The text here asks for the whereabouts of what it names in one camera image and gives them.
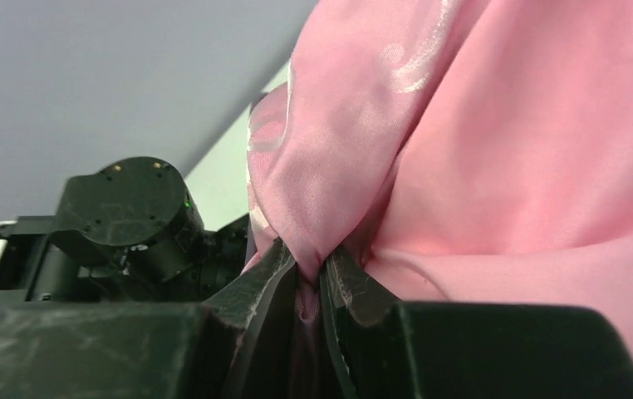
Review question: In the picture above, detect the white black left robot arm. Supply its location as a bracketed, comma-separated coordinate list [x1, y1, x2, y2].
[0, 156, 248, 308]

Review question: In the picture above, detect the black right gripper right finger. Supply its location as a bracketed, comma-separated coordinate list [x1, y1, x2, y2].
[320, 249, 633, 398]

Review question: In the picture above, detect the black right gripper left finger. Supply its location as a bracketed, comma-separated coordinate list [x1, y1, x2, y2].
[0, 241, 297, 398]

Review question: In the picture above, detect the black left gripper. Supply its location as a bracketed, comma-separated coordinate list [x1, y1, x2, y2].
[48, 156, 248, 302]

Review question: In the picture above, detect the pink pillowcase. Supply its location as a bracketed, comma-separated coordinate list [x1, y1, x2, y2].
[248, 1, 633, 398]

